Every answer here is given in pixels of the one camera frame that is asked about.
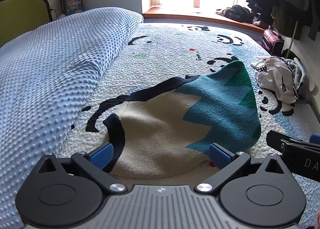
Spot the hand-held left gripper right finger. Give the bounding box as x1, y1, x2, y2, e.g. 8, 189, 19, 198
196, 143, 288, 194

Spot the white crumpled garment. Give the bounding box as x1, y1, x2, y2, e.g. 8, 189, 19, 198
251, 56, 299, 105

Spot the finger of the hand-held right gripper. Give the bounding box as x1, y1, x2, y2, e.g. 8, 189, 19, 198
266, 130, 320, 150

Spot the wooden window sill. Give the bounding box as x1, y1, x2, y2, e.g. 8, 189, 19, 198
143, 6, 267, 34

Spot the dark clothes heap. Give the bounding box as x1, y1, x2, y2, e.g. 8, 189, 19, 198
215, 5, 253, 23

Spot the green headboard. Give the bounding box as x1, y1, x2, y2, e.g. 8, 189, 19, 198
0, 0, 53, 48

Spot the maroon suitcase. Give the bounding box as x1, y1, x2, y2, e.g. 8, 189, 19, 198
261, 29, 285, 56

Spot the grey crumpled garment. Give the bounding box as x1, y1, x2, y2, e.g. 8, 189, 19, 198
285, 57, 316, 103

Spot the coat rack pole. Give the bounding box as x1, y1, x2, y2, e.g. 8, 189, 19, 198
287, 21, 300, 57

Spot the dark printed box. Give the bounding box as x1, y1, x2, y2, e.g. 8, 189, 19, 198
59, 0, 84, 15

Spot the light blue dotted blanket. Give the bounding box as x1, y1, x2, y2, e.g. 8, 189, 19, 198
0, 7, 144, 224

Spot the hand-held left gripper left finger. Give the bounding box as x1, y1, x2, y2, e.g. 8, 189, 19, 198
36, 143, 127, 194

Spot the white panda print bedspread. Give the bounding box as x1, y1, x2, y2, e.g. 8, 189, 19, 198
57, 22, 320, 229

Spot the cream teal knit sweater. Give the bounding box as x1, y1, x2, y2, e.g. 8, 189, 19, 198
86, 60, 262, 179

